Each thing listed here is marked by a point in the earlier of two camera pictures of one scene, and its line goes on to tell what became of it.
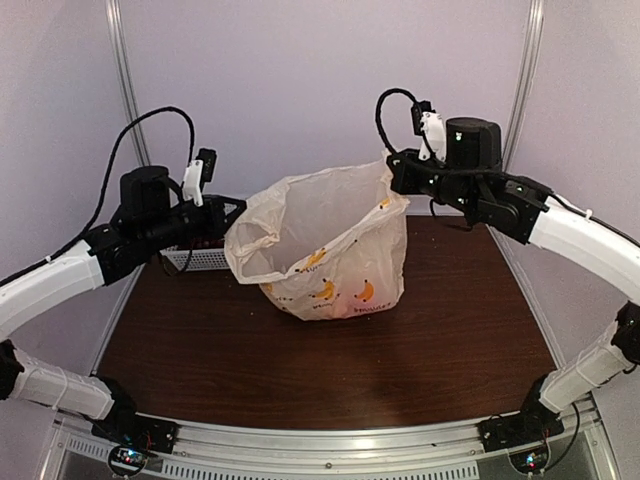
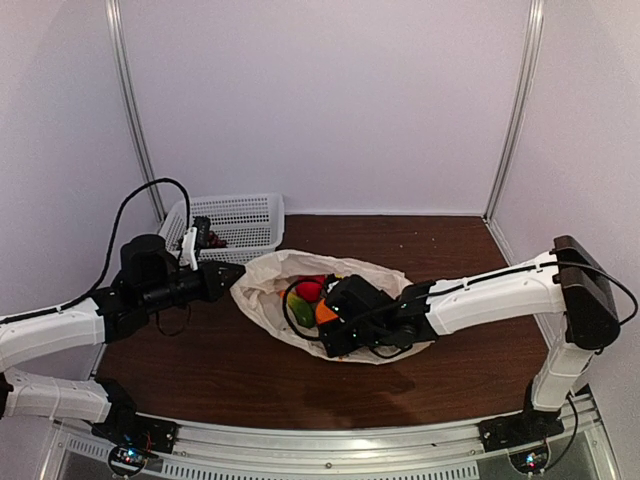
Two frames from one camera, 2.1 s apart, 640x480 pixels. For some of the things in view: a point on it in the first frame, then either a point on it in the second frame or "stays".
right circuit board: x=530 y=460 stays
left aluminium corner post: x=115 y=13 stays
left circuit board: x=127 y=460 stays
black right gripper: x=404 y=180 to x=334 y=342
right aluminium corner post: x=535 y=30 stays
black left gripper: x=214 y=212 to x=211 y=285
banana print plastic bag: x=323 y=243 to x=260 y=288
